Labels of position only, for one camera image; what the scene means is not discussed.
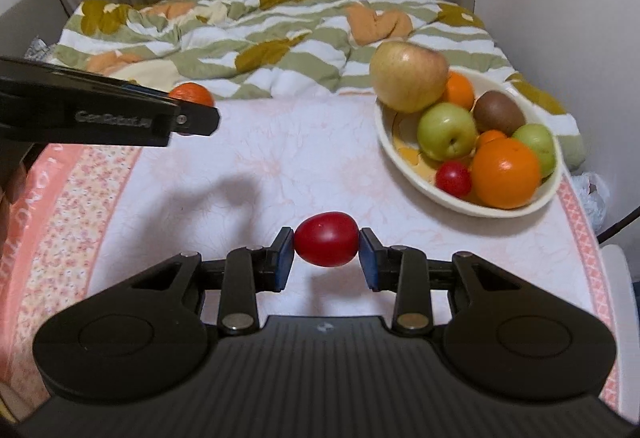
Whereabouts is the small mandarin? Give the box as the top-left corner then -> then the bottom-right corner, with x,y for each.
168,82 -> 215,107
475,129 -> 508,150

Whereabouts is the red cherry tomato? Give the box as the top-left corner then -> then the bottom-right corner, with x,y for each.
435,161 -> 472,198
294,211 -> 359,268

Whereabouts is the large orange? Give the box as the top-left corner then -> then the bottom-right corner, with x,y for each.
471,138 -> 541,209

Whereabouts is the large green apple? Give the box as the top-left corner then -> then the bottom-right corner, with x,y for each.
512,124 -> 556,180

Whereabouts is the yellow-red apple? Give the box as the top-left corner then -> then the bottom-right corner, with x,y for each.
369,41 -> 449,114

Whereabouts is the grey patterned pillow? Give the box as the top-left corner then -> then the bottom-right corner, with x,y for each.
24,37 -> 56,62

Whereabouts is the grey sofa headboard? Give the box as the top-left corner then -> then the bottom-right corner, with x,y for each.
1,0 -> 68,57

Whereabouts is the green striped floral duvet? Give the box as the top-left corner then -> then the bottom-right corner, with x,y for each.
51,0 -> 586,168

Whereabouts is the cream oval fruit bowl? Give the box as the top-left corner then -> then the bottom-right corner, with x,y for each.
373,66 -> 565,219

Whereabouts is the green apple in bowl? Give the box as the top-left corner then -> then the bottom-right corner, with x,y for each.
416,103 -> 478,161

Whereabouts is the small mandarin in bowl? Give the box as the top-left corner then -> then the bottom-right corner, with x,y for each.
475,129 -> 508,150

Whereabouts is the brown kiwi in bowl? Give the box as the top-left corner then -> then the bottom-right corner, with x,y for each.
473,90 -> 526,137

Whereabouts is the orange in bowl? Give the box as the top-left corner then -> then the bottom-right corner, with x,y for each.
442,70 -> 475,112

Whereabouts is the white plastic bag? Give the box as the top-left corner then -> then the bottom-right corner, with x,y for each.
572,171 -> 610,233

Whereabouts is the black cable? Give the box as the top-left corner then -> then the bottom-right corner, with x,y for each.
596,207 -> 640,241

